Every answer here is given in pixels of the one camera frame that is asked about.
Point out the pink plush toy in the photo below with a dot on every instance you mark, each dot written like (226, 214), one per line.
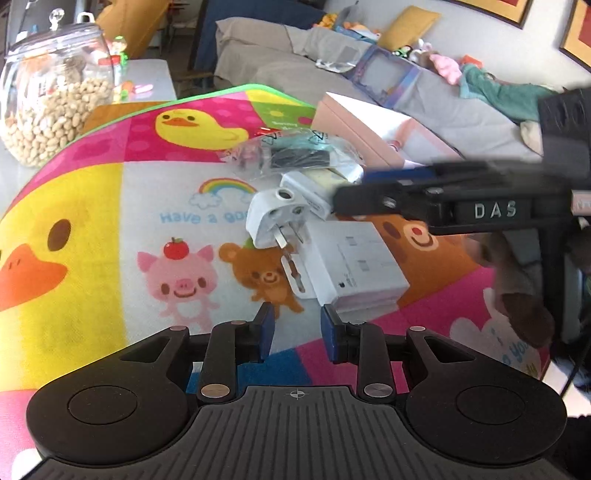
(445, 69)

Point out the small jar with red lid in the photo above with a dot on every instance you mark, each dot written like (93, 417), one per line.
(106, 69)

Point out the white plush toy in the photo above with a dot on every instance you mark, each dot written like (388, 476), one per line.
(420, 53)

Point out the clear plastic bag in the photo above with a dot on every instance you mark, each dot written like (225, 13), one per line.
(341, 60)

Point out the dark blue cloth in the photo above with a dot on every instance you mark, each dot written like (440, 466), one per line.
(240, 18)

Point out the glass jar of peanuts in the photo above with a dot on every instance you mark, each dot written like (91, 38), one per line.
(46, 106)

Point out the green plastic toy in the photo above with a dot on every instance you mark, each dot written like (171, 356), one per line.
(121, 53)

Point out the white and cream box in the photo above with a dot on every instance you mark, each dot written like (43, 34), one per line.
(307, 187)

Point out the pink box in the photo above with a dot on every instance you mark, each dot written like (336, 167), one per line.
(351, 127)

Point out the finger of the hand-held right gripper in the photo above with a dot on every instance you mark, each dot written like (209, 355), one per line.
(406, 174)
(383, 199)

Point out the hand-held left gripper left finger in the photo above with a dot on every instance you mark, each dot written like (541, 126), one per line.
(265, 331)

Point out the framed wall picture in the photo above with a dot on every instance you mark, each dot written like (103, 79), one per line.
(498, 9)
(579, 32)

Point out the pink small toy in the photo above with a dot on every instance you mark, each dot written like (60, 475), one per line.
(144, 86)

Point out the yellow pillow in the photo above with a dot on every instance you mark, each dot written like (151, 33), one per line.
(408, 23)

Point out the teal cloth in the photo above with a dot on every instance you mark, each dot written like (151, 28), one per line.
(503, 94)

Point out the orange small toy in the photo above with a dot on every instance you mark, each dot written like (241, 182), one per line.
(127, 86)

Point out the white plug adapter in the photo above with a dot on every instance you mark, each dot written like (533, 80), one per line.
(272, 217)
(298, 277)

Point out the purple frame box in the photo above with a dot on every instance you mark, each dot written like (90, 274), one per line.
(383, 76)

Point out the person's right hand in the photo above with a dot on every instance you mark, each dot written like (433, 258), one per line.
(517, 286)

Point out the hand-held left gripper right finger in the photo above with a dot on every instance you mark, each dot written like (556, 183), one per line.
(328, 333)

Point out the grey covered sofa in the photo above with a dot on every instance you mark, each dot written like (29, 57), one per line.
(286, 69)

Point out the colourful cartoon printed mat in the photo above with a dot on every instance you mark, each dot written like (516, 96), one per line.
(92, 207)

